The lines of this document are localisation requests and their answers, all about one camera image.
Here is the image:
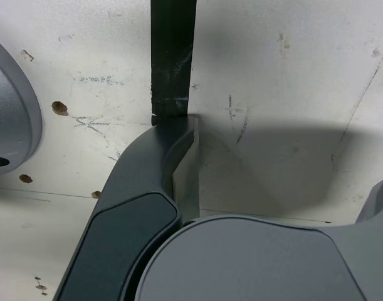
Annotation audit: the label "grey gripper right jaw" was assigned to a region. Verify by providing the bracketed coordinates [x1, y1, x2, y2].
[128, 169, 383, 301]

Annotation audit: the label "black tape strip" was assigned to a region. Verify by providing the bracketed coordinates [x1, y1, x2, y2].
[149, 0, 197, 127]

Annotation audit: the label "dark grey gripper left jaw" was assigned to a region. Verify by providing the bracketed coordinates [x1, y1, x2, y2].
[53, 115, 201, 301]

